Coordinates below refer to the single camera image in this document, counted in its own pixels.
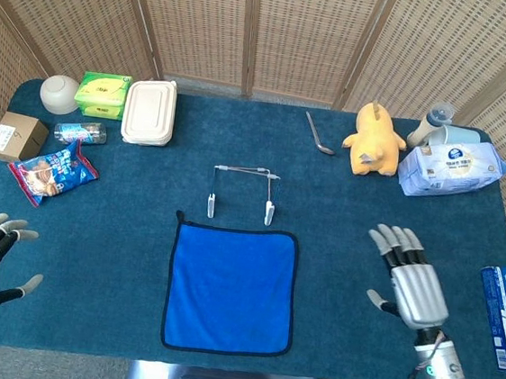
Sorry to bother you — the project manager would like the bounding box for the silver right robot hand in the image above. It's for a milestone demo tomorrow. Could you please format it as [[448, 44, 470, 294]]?
[[358, 221, 458, 334]]

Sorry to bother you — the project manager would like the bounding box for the blue cloth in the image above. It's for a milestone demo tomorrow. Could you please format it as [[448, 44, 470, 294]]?
[[158, 209, 305, 363]]

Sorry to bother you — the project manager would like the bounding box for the blue white toothpaste box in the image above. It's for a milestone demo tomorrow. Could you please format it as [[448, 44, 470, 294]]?
[[470, 262, 506, 373]]

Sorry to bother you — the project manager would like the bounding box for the blue cookie snack bag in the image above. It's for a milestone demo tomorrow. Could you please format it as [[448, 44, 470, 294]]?
[[4, 131, 104, 214]]

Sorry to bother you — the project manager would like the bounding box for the white wet wipes pack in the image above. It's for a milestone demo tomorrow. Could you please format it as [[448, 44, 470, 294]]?
[[394, 133, 506, 208]]

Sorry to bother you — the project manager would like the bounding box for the small cardboard box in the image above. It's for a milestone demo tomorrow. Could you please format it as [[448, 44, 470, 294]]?
[[0, 111, 51, 167]]

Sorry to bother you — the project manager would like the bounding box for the teal table mat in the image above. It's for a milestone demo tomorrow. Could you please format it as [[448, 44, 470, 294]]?
[[0, 74, 506, 379]]

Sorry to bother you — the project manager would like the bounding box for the yellow plush toy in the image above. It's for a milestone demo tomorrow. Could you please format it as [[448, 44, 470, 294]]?
[[339, 98, 412, 181]]

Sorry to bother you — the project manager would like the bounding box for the light blue cup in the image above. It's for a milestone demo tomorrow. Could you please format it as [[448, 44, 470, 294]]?
[[427, 122, 484, 154]]

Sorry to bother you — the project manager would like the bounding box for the baby bottle with blue collar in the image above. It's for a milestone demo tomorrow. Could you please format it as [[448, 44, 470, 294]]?
[[405, 98, 457, 151]]

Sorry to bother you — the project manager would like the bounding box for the metal spoon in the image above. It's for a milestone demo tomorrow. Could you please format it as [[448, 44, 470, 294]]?
[[302, 110, 340, 157]]

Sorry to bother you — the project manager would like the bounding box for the clear plastic snack jar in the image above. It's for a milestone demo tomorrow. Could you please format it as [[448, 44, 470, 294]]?
[[52, 117, 110, 149]]

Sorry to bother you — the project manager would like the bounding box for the white upturned bowl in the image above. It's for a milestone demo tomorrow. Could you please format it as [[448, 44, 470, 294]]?
[[38, 72, 83, 118]]

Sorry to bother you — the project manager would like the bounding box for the green tissue pack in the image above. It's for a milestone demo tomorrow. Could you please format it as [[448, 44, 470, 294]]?
[[71, 69, 134, 122]]

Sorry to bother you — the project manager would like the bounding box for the beige lidded lunch box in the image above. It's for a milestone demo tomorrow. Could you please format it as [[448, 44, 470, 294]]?
[[119, 75, 179, 149]]

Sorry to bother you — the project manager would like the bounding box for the woven bamboo folding screen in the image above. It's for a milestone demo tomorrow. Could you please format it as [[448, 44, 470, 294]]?
[[0, 0, 506, 244]]

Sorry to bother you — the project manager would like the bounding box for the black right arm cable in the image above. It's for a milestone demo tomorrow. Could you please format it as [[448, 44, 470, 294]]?
[[402, 327, 447, 379]]

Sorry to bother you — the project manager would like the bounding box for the small wire rack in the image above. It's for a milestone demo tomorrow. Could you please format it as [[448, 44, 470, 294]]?
[[204, 161, 283, 227]]

